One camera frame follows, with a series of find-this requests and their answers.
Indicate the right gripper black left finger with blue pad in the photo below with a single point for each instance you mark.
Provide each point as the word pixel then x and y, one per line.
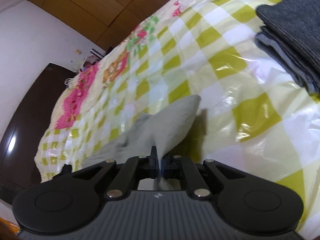
pixel 129 174

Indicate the checkered floral bed quilt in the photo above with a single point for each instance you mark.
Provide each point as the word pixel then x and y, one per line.
pixel 256 118

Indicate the brown wooden wardrobe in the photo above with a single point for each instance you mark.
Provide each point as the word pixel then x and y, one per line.
pixel 104 22

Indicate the clutter on bedside table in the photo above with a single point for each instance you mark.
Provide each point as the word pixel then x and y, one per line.
pixel 87 68

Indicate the light grey pants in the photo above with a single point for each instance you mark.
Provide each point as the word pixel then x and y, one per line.
pixel 164 130

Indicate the dark brown headboard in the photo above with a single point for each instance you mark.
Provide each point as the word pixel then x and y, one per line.
pixel 25 130

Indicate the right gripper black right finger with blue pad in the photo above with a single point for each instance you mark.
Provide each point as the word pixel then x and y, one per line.
pixel 187 173

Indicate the dark grey folded clothes stack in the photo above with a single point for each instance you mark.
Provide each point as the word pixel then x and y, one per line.
pixel 290 35

